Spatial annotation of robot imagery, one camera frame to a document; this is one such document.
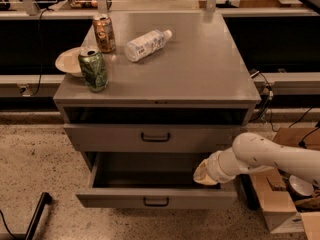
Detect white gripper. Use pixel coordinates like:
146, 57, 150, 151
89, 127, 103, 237
193, 148, 249, 186

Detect grey drawer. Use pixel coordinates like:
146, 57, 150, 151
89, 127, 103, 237
64, 124, 245, 153
77, 152, 237, 209

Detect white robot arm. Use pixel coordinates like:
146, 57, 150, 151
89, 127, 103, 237
193, 133, 320, 187

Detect grey top drawer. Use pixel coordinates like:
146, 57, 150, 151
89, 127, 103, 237
64, 124, 245, 153

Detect black bar beside cabinet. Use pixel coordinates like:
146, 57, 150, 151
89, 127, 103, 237
240, 174, 260, 210

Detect brown cardboard box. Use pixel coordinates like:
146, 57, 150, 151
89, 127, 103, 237
241, 127, 320, 240

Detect white bowl in box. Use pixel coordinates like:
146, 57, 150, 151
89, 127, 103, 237
289, 175, 314, 197

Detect clear plastic water bottle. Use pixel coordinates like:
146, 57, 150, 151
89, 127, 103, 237
125, 30, 172, 62

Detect black metal stand leg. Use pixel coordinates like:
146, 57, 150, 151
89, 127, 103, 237
0, 192, 52, 240

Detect green soda can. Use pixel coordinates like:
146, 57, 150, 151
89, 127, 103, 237
78, 47, 108, 92

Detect orange soda can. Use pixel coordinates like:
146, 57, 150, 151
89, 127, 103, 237
93, 14, 116, 53

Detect black cable on right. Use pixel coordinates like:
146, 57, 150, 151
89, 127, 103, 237
249, 68, 279, 133

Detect black cable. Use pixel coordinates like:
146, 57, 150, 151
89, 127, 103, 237
249, 68, 279, 133
31, 7, 51, 97

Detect black cable on left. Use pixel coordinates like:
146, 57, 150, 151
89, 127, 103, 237
31, 7, 51, 97

